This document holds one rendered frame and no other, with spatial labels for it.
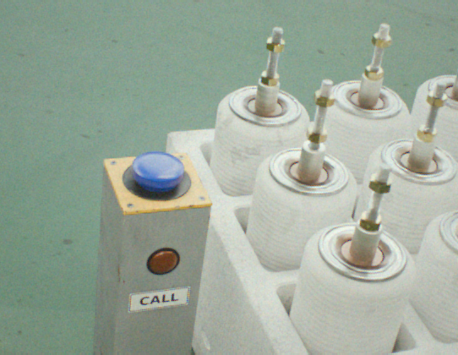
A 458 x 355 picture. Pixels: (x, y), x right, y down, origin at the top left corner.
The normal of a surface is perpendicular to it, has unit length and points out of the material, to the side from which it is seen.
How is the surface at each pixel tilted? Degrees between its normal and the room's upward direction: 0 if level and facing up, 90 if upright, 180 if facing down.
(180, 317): 90
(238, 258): 0
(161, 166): 0
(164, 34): 0
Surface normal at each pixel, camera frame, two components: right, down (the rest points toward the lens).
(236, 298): -0.94, 0.09
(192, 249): 0.31, 0.58
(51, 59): 0.12, -0.81
